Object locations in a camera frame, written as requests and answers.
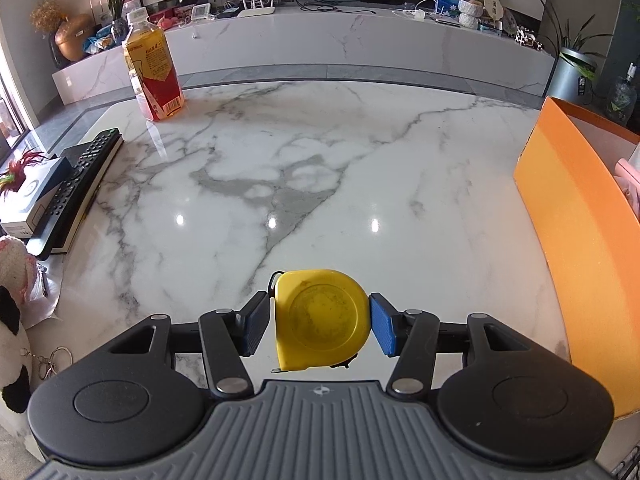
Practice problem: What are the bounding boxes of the white router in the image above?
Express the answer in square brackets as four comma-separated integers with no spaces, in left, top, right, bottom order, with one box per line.
[236,0,277,18]

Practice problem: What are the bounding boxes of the white woven pot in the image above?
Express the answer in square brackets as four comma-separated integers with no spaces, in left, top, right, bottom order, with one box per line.
[457,0,485,30]

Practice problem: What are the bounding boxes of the green plant in vase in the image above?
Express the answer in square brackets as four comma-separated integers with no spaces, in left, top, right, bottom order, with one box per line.
[102,0,156,43]

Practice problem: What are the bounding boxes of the clear water jug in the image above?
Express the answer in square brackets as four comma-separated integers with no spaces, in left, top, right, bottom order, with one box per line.
[605,62,638,126]

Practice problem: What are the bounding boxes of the black and white cow figure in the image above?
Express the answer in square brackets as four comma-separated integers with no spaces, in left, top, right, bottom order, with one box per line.
[515,27,546,51]

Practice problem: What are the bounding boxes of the wooden hand fan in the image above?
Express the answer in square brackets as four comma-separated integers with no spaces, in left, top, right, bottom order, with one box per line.
[482,0,503,31]

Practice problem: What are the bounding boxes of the white and blue box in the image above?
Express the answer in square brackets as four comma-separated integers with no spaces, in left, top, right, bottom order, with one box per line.
[0,156,71,237]

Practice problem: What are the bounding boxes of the red feather toy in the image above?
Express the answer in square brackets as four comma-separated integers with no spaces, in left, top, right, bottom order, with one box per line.
[0,150,48,193]

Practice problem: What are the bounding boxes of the orange cardboard box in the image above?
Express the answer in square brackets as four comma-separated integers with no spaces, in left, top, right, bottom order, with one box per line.
[512,96,640,420]

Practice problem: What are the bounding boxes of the blue snack bag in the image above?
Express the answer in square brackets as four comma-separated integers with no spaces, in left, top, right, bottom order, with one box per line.
[82,25,118,56]

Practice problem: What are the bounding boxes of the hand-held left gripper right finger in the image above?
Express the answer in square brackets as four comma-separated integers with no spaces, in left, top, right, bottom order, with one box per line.
[369,294,531,397]

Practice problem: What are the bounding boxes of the marble television cabinet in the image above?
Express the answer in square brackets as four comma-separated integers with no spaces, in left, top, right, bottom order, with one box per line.
[51,5,557,106]

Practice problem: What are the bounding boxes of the copper round vase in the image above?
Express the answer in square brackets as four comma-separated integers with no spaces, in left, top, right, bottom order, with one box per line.
[54,14,96,63]

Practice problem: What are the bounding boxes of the black and white cow plush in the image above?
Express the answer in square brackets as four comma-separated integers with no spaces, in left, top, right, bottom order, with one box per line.
[0,285,33,415]

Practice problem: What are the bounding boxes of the dried flowers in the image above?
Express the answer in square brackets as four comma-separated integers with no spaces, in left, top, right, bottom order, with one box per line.
[30,0,66,33]

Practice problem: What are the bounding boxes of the knitted pink white doll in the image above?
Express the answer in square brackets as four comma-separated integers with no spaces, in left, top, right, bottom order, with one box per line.
[0,235,38,306]

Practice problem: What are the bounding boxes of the clear plastic bag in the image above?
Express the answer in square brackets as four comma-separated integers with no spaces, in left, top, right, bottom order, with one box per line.
[22,260,63,328]

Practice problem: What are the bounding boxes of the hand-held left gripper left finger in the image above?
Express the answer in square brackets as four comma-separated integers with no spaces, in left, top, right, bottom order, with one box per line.
[102,291,271,401]

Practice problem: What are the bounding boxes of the orange drink bottle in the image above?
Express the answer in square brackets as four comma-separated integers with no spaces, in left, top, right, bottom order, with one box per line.
[122,7,185,122]

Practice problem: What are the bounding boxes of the long leaf floor plant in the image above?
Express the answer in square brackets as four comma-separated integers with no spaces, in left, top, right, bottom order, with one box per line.
[537,0,616,81]

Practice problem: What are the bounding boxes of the yellow tape measure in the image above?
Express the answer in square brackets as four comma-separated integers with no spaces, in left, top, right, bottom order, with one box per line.
[270,269,373,373]

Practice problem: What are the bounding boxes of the metal key ring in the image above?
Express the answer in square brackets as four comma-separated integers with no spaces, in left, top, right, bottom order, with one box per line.
[30,345,73,382]

